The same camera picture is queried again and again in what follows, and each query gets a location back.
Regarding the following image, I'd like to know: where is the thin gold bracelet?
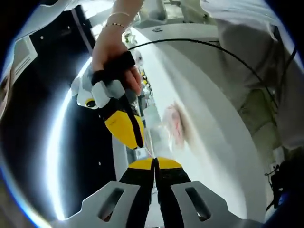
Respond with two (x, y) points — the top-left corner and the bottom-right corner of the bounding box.
(109, 11), (131, 19)

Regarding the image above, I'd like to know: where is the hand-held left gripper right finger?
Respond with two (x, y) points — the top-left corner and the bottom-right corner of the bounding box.
(154, 156), (265, 228)

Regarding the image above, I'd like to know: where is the beaded bracelet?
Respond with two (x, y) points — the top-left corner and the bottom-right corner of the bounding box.
(104, 21), (126, 29)

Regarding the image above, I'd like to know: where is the black cable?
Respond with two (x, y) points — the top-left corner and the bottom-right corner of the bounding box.
(128, 39), (279, 109)

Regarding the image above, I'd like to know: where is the person's right hand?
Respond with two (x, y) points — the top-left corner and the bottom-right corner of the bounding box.
(91, 25), (143, 96)

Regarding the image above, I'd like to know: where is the clear resealable bag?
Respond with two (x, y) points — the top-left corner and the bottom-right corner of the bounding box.
(143, 101), (190, 154)

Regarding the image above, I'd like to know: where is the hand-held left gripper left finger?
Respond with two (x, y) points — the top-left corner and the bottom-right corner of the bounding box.
(51, 158), (155, 228)

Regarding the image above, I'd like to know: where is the ceiling light strip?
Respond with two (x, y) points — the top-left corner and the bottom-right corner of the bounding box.
(46, 59), (95, 220)

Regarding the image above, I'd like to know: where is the ceiling vent panel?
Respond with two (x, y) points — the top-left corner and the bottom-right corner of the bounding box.
(10, 37), (38, 80)

